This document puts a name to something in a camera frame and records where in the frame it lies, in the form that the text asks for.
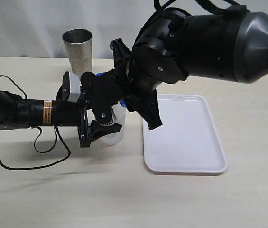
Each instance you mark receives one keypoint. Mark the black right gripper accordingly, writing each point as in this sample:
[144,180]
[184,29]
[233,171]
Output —
[103,92]

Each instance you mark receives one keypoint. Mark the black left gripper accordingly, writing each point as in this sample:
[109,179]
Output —
[70,114]

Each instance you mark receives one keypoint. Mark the blue plastic container lid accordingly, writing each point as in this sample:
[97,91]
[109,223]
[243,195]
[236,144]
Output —
[122,102]

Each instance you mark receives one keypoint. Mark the clear plastic tall container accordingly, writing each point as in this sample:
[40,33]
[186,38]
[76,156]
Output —
[113,138]

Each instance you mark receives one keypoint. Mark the stainless steel tumbler cup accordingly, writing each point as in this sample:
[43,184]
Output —
[78,45]

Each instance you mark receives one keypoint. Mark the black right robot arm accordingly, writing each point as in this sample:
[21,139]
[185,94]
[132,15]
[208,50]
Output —
[231,46]

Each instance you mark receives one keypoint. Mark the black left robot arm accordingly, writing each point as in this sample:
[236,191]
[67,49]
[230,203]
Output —
[18,112]

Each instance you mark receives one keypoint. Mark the white rectangular plastic tray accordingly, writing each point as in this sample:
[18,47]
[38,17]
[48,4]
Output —
[188,142]

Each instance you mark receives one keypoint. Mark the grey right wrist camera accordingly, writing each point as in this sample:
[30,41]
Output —
[107,119]

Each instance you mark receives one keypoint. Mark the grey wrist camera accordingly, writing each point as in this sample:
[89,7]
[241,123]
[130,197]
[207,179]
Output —
[74,88]
[107,119]

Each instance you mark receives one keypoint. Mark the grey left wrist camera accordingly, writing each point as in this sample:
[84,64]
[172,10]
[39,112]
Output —
[74,88]

